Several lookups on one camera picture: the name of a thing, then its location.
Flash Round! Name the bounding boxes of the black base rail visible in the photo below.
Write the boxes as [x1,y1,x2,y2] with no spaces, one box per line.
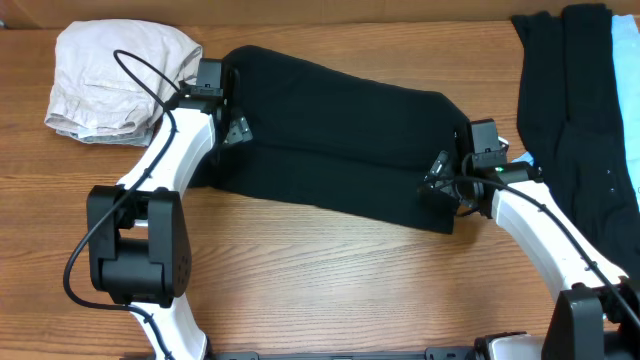
[204,346,489,360]

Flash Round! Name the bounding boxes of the black t-shirt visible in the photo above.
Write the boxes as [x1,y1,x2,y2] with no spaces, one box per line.
[193,46,468,234]

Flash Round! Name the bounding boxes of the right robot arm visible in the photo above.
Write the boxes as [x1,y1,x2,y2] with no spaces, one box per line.
[420,119,639,360]

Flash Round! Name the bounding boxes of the grey folded garment under trousers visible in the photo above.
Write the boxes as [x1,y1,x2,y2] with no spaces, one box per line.
[56,129,154,147]

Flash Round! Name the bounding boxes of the black knit garment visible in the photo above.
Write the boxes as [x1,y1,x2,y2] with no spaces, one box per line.
[511,4,639,279]

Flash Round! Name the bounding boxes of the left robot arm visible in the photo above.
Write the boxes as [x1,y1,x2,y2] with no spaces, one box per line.
[63,58,252,359]

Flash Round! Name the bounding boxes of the beige folded trousers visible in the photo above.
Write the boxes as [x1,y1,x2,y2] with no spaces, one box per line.
[45,19,203,137]

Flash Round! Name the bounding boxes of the light blue garment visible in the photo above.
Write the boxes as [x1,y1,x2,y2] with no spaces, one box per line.
[509,13,640,211]

